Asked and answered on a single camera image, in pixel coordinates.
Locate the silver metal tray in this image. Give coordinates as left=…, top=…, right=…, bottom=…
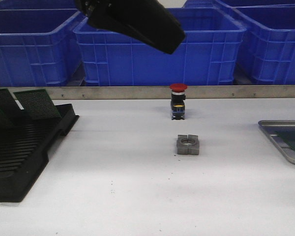
left=258, top=120, right=295, bottom=164

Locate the green perforated circuit board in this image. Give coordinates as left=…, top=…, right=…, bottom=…
left=13, top=89, right=61, bottom=119
left=0, top=88, right=22, bottom=118
left=273, top=130, right=295, bottom=151

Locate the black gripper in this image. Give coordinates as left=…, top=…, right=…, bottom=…
left=74, top=0, right=185, bottom=54

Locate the red emergency stop button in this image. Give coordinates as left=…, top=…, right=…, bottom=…
left=170, top=83, right=187, bottom=120

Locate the blue crate rear right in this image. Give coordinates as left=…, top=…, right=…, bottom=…
left=182, top=0, right=295, bottom=10

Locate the blue crate centre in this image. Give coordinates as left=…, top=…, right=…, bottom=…
left=74, top=7, right=246, bottom=87

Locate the black slotted board rack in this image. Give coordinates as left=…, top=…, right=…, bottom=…
left=0, top=92, right=79, bottom=203

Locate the green perforated circuit board rear left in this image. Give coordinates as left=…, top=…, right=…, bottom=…
left=0, top=88, right=22, bottom=118

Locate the green perforated circuit board rear right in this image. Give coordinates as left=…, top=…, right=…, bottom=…
left=13, top=89, right=61, bottom=119

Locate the grey metal clamp block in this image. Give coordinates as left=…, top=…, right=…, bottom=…
left=176, top=135, right=200, bottom=155

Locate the blue crate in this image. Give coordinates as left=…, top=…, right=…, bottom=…
left=182, top=0, right=295, bottom=10
left=74, top=7, right=246, bottom=87
left=0, top=0, right=77, bottom=10
left=233, top=6, right=295, bottom=85
left=0, top=9, right=83, bottom=87

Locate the blue crate rear left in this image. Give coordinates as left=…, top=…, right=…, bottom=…
left=0, top=0, right=77, bottom=10

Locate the green perforated circuit board front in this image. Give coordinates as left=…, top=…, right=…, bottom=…
left=273, top=130, right=295, bottom=151

